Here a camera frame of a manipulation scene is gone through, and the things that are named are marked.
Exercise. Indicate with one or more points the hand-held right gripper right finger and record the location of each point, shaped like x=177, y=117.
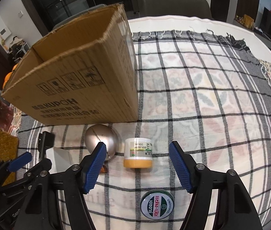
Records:
x=181, y=170

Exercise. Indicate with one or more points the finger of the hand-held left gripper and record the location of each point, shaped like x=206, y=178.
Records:
x=18, y=162
x=30, y=176

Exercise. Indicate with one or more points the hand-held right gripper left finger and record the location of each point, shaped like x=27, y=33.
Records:
x=94, y=170

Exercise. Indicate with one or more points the small white carton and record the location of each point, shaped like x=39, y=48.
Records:
x=58, y=159

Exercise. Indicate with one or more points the small black rectangular object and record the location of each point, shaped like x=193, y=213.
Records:
x=46, y=140

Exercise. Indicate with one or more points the metallic egg-shaped container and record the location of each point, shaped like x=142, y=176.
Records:
x=102, y=134

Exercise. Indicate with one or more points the round green tin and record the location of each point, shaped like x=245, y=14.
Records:
x=157, y=203

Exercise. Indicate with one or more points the white jar with yellow lid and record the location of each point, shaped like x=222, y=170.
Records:
x=137, y=148

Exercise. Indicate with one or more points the brown cardboard box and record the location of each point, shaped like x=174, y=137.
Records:
x=78, y=100

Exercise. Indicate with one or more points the small orange object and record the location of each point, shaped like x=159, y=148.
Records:
x=103, y=169

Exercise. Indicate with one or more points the brown woven mat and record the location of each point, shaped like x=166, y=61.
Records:
x=5, y=146

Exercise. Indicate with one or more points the orange fruit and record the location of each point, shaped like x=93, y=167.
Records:
x=7, y=76
x=14, y=68
x=5, y=84

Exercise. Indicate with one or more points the grey checked cloth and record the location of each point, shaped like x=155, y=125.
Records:
x=197, y=88

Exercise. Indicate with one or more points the grey television cabinet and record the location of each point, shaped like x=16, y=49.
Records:
x=267, y=39

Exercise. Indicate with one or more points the grey dining chair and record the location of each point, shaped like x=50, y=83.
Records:
x=176, y=7

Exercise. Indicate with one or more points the yellow paper bag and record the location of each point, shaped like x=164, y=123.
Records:
x=248, y=21

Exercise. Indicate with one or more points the dark room door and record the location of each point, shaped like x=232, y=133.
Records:
x=220, y=0

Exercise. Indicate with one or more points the white wall panel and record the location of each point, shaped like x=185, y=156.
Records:
x=5, y=33

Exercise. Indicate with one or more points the white light switch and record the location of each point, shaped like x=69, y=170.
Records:
x=20, y=14

